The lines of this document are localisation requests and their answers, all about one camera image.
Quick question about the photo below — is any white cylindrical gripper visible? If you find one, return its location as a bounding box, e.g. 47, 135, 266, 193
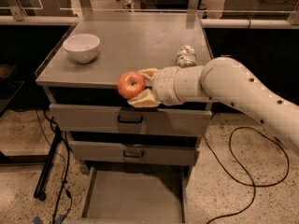
128, 66, 182, 108

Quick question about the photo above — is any red apple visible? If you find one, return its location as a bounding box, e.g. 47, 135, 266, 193
118, 72, 146, 100

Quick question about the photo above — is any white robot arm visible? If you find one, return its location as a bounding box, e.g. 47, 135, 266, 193
128, 57, 299, 149

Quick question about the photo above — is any middle grey drawer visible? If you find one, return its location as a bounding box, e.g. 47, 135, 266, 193
67, 132, 200, 166

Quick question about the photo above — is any grey metal drawer cabinet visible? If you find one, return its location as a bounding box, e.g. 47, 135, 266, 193
35, 10, 223, 224

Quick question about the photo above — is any top grey drawer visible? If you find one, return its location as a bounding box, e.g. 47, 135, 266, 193
50, 104, 211, 137

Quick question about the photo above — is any bottom grey open drawer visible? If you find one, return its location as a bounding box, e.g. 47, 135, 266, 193
67, 163, 189, 224

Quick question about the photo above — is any silver soda can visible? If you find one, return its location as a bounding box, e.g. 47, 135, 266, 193
176, 45, 197, 68

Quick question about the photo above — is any white ceramic bowl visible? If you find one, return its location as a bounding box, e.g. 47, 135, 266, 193
63, 34, 100, 63

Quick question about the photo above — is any clear plastic water bottle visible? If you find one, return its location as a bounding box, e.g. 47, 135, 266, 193
124, 0, 135, 10

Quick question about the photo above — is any black table leg with caster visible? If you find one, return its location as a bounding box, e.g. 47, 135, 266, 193
34, 127, 61, 201

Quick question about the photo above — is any black floor cables left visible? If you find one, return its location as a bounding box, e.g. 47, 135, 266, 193
35, 109, 74, 224

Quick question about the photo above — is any black floor cable right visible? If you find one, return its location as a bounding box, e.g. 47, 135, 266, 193
204, 126, 291, 224

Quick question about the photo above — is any white horizontal rail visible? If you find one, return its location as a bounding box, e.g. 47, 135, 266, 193
0, 16, 299, 30

